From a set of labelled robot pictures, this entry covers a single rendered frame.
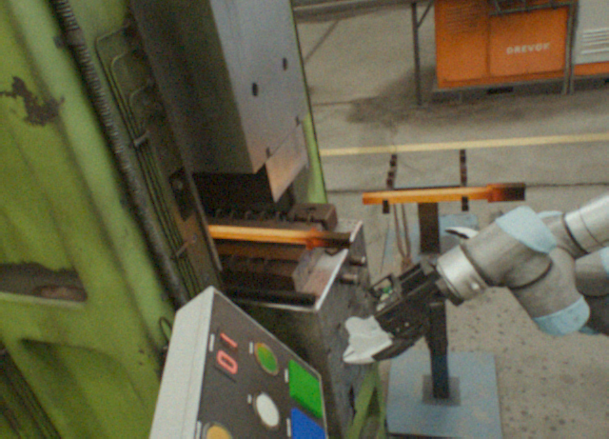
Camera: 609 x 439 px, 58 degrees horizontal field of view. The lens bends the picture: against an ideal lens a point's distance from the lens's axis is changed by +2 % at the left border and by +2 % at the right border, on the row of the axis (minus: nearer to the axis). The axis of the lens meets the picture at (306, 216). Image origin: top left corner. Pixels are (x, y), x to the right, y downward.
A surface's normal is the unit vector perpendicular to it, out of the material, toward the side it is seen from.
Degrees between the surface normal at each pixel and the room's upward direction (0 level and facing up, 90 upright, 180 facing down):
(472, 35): 90
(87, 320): 90
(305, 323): 90
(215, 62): 90
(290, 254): 0
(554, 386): 0
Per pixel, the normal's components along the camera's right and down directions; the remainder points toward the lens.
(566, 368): -0.18, -0.84
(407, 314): 0.07, 0.51
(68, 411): 0.87, 0.11
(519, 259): -0.09, 0.33
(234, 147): -0.35, 0.54
